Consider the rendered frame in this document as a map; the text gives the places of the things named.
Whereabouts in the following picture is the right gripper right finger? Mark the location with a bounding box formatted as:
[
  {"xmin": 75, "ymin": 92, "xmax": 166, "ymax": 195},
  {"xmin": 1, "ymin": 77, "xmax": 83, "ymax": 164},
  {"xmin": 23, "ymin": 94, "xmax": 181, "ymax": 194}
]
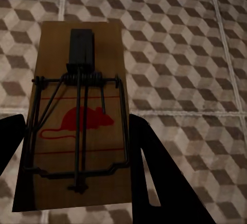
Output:
[{"xmin": 129, "ymin": 114, "xmax": 216, "ymax": 224}]

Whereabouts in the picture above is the mousetrap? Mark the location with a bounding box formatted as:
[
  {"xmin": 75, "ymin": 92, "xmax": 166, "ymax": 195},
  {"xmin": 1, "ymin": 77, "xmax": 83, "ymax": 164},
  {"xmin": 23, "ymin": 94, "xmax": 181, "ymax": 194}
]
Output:
[{"xmin": 12, "ymin": 21, "xmax": 132, "ymax": 212}]

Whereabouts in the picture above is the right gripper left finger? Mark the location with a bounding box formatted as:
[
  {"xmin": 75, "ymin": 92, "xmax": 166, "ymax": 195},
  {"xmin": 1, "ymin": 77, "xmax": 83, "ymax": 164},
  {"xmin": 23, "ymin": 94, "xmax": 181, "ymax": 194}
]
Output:
[{"xmin": 0, "ymin": 114, "xmax": 26, "ymax": 175}]

